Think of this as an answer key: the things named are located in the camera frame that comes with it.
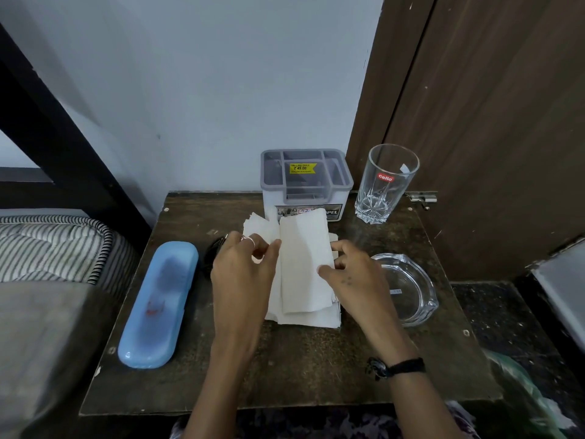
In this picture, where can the clear drinking glass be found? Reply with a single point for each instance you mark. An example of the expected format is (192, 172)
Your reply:
(384, 191)

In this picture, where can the person's right forearm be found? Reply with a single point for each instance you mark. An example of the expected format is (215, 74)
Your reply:
(418, 402)

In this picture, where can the small black object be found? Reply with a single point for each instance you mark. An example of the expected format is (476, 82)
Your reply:
(211, 253)

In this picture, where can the black bed frame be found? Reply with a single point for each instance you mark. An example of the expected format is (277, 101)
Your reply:
(55, 146)

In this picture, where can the person's left hand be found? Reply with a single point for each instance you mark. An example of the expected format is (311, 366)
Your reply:
(237, 292)

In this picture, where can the grey white panel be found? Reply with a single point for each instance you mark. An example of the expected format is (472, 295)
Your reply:
(564, 288)

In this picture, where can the blue plastic case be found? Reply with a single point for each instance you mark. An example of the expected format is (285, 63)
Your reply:
(157, 306)

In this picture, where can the black wristband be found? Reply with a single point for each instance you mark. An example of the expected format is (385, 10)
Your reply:
(406, 366)

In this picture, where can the grey blanket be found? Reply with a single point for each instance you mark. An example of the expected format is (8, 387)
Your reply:
(41, 352)

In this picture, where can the pile of white napkins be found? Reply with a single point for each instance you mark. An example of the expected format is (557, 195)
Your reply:
(315, 319)

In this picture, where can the white paper napkin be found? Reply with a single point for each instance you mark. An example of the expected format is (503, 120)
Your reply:
(304, 260)

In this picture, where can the striped quilted mattress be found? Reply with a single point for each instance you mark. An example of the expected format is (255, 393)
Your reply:
(50, 246)

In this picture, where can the grey white organiser box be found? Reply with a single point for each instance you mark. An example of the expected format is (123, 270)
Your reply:
(306, 187)

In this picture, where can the person's right hand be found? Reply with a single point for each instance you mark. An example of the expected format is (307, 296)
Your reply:
(361, 292)

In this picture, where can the green plastic bag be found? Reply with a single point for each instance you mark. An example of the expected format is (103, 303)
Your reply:
(525, 397)

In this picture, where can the person's right thumb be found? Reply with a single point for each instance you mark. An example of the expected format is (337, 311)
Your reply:
(330, 272)

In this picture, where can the metal door latch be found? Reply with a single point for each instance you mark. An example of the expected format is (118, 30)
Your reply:
(422, 197)

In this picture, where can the person's left forearm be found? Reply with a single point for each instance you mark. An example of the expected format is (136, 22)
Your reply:
(217, 397)

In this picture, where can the person's left thumb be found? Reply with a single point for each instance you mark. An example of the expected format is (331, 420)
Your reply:
(273, 255)

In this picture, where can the brown wooden door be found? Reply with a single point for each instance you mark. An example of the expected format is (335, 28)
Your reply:
(493, 132)

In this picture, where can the clear glass ashtray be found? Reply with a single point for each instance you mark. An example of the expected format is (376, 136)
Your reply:
(411, 292)

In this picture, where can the person's patterned clothing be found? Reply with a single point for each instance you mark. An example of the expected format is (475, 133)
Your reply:
(329, 425)

